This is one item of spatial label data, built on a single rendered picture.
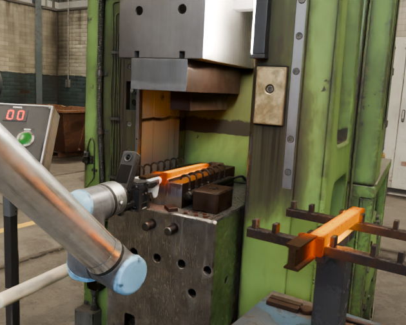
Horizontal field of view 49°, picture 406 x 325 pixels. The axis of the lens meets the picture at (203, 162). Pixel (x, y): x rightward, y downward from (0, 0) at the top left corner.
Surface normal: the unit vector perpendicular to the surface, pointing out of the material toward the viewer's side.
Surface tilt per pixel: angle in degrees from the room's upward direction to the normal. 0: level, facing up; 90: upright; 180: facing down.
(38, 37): 90
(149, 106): 90
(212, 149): 90
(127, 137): 90
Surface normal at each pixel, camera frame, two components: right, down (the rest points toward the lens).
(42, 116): 0.00, -0.36
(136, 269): 0.78, 0.20
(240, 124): -0.44, 0.12
